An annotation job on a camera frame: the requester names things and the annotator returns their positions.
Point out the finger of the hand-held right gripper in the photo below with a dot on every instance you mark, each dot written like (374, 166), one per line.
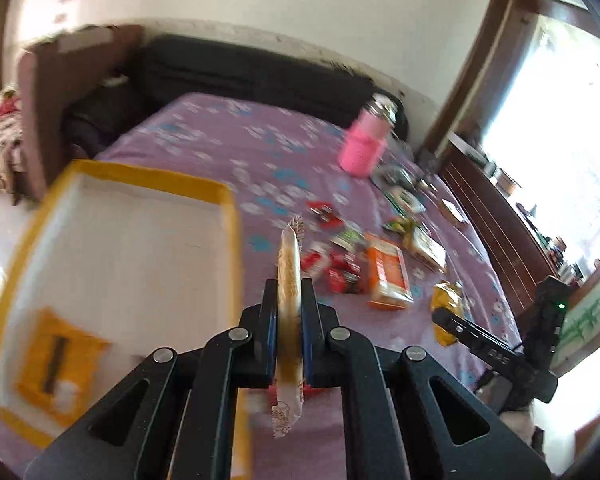
(475, 337)

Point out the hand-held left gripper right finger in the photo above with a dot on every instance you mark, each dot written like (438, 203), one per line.
(307, 330)

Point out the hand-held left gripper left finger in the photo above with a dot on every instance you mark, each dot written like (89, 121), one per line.
(270, 330)

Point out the beige stick snack packet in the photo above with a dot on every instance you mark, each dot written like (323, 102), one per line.
(290, 280)

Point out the red and white snack packet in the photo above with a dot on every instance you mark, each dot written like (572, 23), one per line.
(314, 260)

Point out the orange snack packet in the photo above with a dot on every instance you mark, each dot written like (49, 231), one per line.
(387, 270)

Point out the yellow cardboard box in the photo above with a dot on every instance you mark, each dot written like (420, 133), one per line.
(130, 240)

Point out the green print cloth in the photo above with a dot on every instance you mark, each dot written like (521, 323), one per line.
(587, 320)

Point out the brown wooden dresser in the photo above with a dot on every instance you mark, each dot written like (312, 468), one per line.
(495, 230)

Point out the red candy packet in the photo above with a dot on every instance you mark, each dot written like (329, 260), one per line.
(322, 210)

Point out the small tan box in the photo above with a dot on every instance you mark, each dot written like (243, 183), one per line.
(452, 210)

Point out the yellow green snack packet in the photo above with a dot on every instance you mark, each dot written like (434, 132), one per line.
(399, 225)

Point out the green and white packet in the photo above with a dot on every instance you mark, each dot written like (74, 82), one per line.
(405, 200)

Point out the small white packet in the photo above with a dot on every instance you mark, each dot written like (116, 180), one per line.
(426, 183)

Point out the dark silver packet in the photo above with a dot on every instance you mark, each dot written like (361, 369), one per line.
(392, 175)

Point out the pink sleeved bottle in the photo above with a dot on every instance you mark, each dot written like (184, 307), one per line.
(365, 145)

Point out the bright window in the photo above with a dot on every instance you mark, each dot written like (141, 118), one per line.
(570, 135)

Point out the flat yellow packet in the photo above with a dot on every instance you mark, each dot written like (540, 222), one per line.
(60, 355)

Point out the black sofa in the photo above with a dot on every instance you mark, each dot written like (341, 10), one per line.
(255, 75)

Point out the small white item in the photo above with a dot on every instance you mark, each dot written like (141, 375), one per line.
(116, 80)

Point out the brown armchair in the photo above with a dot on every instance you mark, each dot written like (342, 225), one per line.
(60, 90)

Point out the brown wooden door frame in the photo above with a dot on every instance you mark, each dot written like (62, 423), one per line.
(490, 60)

